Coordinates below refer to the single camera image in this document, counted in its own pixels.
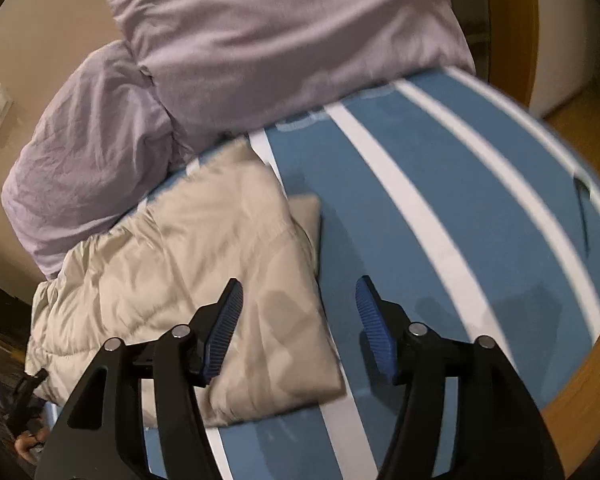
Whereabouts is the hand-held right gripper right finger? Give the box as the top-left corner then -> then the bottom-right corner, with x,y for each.
355,275 -> 566,480

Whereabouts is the dark glass door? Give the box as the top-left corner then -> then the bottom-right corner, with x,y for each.
457,0 -> 497,86

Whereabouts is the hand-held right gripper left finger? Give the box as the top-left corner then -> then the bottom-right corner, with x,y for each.
35,278 -> 244,480

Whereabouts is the blue white striped bed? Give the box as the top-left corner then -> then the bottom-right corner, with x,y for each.
42,65 -> 600,480

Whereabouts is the person's left hand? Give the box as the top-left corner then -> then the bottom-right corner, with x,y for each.
16,430 -> 48,463

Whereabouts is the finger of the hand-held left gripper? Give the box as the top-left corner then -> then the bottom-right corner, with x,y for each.
5,367 -> 51,436

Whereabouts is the lavender pillow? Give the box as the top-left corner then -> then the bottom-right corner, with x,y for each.
107,0 -> 477,147
2,42 -> 193,279

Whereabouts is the beige puffer jacket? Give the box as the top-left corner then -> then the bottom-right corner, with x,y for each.
25,137 -> 347,428

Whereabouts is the wooden door frame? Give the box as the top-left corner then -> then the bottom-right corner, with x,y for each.
485,0 -> 542,117

